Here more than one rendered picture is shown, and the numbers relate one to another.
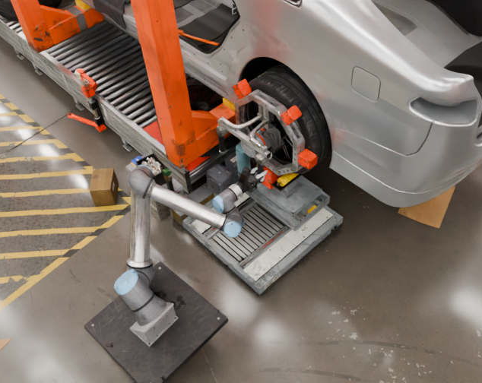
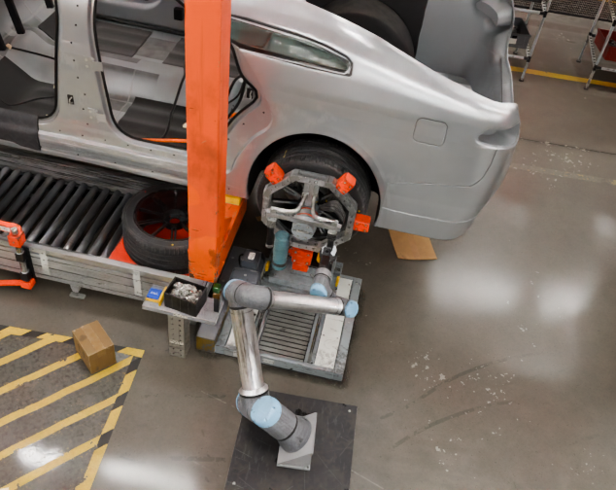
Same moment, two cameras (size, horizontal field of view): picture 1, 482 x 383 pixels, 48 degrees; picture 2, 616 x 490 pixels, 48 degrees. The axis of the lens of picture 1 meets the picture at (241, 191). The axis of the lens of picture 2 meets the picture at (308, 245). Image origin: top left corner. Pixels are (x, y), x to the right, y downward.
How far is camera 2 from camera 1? 1.97 m
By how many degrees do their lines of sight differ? 31
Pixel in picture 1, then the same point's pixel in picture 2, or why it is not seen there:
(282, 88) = (325, 160)
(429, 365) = (509, 370)
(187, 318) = (322, 426)
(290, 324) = (387, 394)
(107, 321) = (246, 472)
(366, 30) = (426, 84)
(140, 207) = (250, 325)
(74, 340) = not seen: outside the picture
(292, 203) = not seen: hidden behind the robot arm
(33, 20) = not seen: outside the picture
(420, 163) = (481, 190)
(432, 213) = (423, 249)
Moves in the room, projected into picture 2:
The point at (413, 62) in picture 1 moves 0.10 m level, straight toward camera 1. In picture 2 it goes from (476, 102) to (486, 113)
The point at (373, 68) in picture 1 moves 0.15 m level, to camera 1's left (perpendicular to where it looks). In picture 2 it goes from (440, 115) to (420, 123)
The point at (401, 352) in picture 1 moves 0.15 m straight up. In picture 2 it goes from (484, 370) to (491, 357)
